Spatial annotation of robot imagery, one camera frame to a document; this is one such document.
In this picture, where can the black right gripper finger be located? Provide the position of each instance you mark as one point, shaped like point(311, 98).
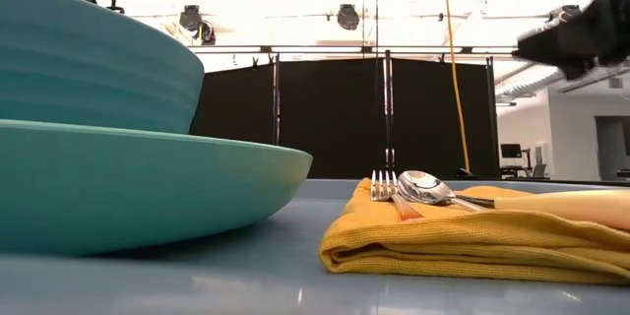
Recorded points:
point(566, 44)

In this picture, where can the yellow cloth napkin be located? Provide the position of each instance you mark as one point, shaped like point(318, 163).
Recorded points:
point(443, 246)

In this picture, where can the green plastic plate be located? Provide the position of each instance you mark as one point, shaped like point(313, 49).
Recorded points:
point(123, 192)

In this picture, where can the blue plastic bowl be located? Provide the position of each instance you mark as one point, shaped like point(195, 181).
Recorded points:
point(74, 59)

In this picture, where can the grey door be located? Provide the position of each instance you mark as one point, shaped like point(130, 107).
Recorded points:
point(610, 147)

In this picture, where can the black computer monitor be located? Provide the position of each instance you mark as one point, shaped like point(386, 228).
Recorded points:
point(511, 150)

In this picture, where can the black folding partition screen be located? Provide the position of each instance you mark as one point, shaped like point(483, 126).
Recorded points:
point(334, 118)

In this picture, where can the black aluminium table frame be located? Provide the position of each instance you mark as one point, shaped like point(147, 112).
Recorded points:
point(566, 181)

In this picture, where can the grey horizontal ceiling rail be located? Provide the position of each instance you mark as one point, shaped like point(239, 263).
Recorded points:
point(344, 49)

